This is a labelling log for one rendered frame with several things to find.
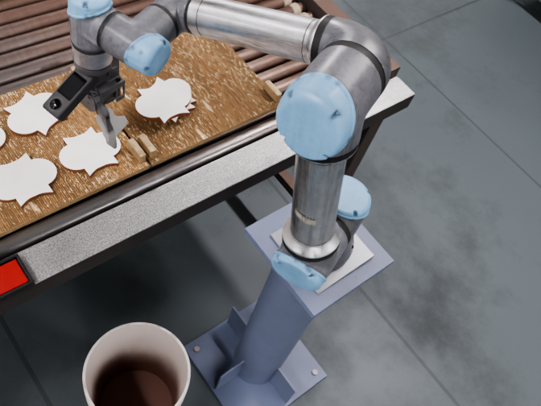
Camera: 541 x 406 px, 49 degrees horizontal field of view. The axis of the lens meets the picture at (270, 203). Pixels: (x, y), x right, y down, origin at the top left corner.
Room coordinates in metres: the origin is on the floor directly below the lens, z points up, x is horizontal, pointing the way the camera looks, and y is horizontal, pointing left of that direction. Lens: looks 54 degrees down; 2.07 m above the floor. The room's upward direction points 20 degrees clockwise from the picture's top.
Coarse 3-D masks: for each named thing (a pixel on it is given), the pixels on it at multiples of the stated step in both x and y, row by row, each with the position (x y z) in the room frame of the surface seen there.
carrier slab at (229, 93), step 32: (192, 64) 1.16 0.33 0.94; (224, 64) 1.21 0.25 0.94; (128, 96) 0.98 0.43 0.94; (192, 96) 1.05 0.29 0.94; (224, 96) 1.09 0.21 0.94; (256, 96) 1.14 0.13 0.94; (128, 128) 0.88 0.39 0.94; (160, 128) 0.92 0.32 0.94; (192, 128) 0.95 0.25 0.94; (224, 128) 0.99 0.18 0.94; (160, 160) 0.83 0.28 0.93
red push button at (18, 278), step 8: (8, 264) 0.45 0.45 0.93; (16, 264) 0.46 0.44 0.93; (0, 272) 0.43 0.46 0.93; (8, 272) 0.44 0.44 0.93; (16, 272) 0.44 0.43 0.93; (0, 280) 0.42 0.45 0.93; (8, 280) 0.42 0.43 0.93; (16, 280) 0.43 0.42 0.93; (24, 280) 0.43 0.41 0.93; (0, 288) 0.40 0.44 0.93; (8, 288) 0.41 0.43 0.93
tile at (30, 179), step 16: (16, 160) 0.68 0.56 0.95; (32, 160) 0.69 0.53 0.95; (48, 160) 0.71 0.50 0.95; (0, 176) 0.63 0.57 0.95; (16, 176) 0.64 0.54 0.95; (32, 176) 0.65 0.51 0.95; (48, 176) 0.67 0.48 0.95; (0, 192) 0.59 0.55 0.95; (16, 192) 0.60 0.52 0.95; (32, 192) 0.62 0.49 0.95; (48, 192) 0.63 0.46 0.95
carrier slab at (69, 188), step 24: (0, 96) 0.84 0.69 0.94; (0, 120) 0.77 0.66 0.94; (72, 120) 0.85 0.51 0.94; (24, 144) 0.73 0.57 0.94; (48, 144) 0.76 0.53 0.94; (120, 168) 0.76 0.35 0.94; (144, 168) 0.79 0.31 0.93; (72, 192) 0.66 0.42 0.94; (96, 192) 0.69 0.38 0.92; (0, 216) 0.54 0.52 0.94; (24, 216) 0.56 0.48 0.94
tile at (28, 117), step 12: (24, 96) 0.85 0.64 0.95; (36, 96) 0.87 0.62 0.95; (48, 96) 0.88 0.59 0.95; (12, 108) 0.81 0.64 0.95; (24, 108) 0.82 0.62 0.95; (36, 108) 0.83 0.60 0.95; (12, 120) 0.78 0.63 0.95; (24, 120) 0.79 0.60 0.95; (36, 120) 0.80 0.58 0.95; (48, 120) 0.81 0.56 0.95; (12, 132) 0.75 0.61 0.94; (24, 132) 0.76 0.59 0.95; (36, 132) 0.77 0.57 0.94
